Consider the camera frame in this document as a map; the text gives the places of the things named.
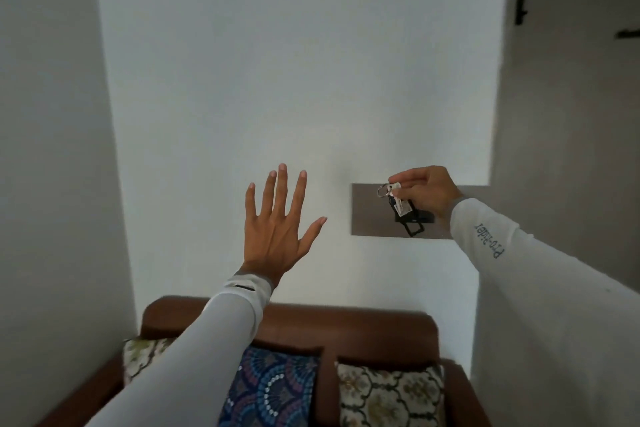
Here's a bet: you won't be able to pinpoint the grey wall key holder board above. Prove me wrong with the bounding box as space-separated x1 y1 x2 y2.
351 183 491 240

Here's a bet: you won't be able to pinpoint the person's right hand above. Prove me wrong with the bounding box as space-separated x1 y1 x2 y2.
388 166 465 220

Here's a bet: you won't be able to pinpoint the white door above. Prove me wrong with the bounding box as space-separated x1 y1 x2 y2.
515 0 640 292

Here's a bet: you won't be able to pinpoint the person's left hand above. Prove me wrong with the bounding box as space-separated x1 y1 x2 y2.
239 164 328 289

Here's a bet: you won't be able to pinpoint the cream floral cushion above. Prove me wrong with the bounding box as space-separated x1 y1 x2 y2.
334 361 446 427
122 337 177 385

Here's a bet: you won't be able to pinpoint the key ring with black fob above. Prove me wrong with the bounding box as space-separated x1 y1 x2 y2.
377 182 426 238

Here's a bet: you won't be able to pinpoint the person's left forearm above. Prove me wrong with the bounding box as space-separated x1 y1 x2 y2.
85 272 274 427

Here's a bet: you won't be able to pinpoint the person's right forearm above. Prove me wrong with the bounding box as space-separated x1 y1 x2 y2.
449 197 640 427

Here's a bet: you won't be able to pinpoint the blue patterned cushion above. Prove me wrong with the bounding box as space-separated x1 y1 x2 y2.
217 345 321 427

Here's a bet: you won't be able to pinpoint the brown leather sofa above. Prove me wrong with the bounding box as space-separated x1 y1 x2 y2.
35 295 494 427

